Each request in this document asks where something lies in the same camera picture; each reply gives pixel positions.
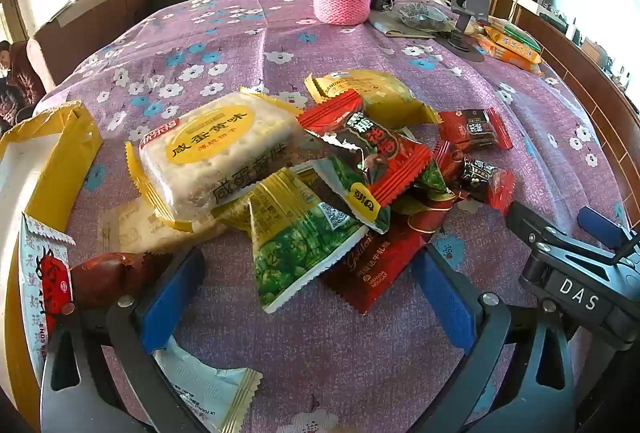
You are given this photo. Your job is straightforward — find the brown date candy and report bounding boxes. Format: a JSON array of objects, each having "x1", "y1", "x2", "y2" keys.
[{"x1": 70, "y1": 252, "x2": 171, "y2": 311}]

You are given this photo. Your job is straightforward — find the pale cracker packet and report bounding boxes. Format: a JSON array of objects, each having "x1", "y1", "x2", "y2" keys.
[{"x1": 97, "y1": 198, "x2": 226, "y2": 256}]

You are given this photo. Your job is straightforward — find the clear plastic bag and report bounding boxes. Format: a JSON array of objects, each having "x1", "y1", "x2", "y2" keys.
[{"x1": 395, "y1": 0, "x2": 453, "y2": 36}]

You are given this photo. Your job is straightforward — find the wooden cabinet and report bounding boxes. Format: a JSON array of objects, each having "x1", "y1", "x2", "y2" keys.
[{"x1": 500, "y1": 0, "x2": 640, "y2": 234}]

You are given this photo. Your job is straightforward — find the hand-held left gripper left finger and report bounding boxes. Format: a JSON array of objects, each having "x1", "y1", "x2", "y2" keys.
[{"x1": 40, "y1": 245, "x2": 211, "y2": 433}]

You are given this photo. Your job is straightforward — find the green orange snack packet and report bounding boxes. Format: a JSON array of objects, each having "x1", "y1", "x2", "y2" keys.
[{"x1": 487, "y1": 20, "x2": 542, "y2": 52}]

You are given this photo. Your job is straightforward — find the yellow sandwich biscuit packet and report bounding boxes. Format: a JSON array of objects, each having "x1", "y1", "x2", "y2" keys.
[{"x1": 305, "y1": 69, "x2": 443, "y2": 131}]

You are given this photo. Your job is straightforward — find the small red black-label candy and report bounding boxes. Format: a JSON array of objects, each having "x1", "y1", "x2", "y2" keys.
[
  {"x1": 439, "y1": 107, "x2": 513, "y2": 151},
  {"x1": 432, "y1": 140, "x2": 516, "y2": 214}
]

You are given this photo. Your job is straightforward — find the brown armchair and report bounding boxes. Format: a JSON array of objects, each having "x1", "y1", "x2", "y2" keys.
[{"x1": 27, "y1": 0, "x2": 156, "y2": 94}]

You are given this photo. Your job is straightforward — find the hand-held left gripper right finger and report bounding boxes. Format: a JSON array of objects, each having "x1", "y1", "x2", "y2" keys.
[{"x1": 410, "y1": 244, "x2": 586, "y2": 433}]

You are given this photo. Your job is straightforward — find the grey booklet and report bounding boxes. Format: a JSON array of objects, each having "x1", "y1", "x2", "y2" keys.
[{"x1": 369, "y1": 9, "x2": 436, "y2": 39}]

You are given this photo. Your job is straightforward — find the light blue snack packet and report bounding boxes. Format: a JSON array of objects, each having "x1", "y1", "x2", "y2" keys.
[{"x1": 152, "y1": 335, "x2": 263, "y2": 433}]

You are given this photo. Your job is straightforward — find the large yellow-label cracker packet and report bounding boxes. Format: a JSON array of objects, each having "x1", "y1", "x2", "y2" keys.
[{"x1": 125, "y1": 86, "x2": 306, "y2": 234}]

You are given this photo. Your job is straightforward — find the silver green pea packet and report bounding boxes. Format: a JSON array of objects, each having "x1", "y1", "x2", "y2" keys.
[{"x1": 295, "y1": 132, "x2": 393, "y2": 235}]

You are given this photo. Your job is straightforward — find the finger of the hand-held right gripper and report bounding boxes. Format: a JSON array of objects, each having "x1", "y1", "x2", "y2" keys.
[
  {"x1": 505, "y1": 200, "x2": 566, "y2": 245},
  {"x1": 579, "y1": 206, "x2": 640, "y2": 264}
]

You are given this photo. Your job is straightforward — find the yellow cardboard box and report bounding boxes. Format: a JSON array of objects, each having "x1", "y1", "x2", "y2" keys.
[{"x1": 0, "y1": 100, "x2": 104, "y2": 431}]

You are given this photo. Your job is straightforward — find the large red black-label candy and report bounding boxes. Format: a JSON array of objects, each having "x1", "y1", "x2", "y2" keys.
[{"x1": 297, "y1": 89, "x2": 433, "y2": 209}]

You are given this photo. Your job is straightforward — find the white red printed packet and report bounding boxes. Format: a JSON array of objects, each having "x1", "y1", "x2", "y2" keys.
[{"x1": 19, "y1": 213, "x2": 76, "y2": 379}]

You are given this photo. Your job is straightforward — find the red nougat packet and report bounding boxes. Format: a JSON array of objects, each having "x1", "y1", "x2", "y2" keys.
[
  {"x1": 320, "y1": 223, "x2": 436, "y2": 314},
  {"x1": 390, "y1": 192, "x2": 461, "y2": 235}
]

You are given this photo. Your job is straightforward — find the purple floral tablecloth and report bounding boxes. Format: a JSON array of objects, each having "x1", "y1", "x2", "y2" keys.
[{"x1": 30, "y1": 0, "x2": 631, "y2": 433}]

